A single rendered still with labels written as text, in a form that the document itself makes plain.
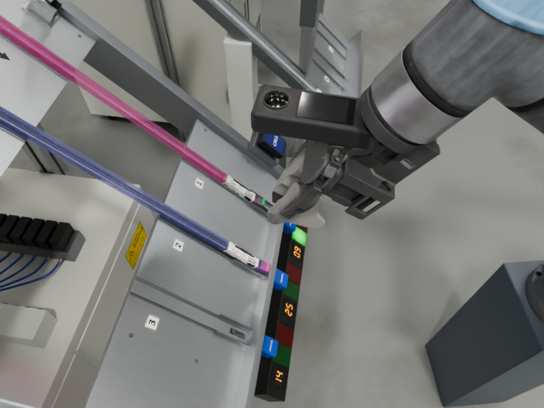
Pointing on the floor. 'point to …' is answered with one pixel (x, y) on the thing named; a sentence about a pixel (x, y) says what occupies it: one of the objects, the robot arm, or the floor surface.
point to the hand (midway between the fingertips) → (271, 204)
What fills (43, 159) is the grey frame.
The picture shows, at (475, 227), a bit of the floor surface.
